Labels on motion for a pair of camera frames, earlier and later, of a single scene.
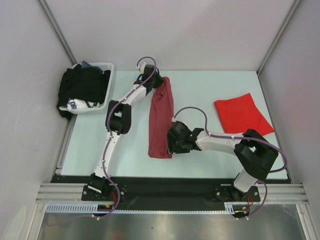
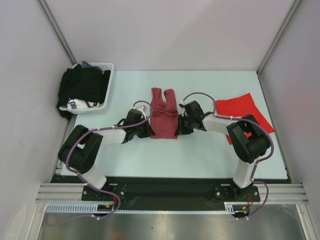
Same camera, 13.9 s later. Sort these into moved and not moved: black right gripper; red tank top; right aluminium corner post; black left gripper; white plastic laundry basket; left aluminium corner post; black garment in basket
Moved: black right gripper; black left gripper
Not moved: red tank top; black garment in basket; white plastic laundry basket; right aluminium corner post; left aluminium corner post
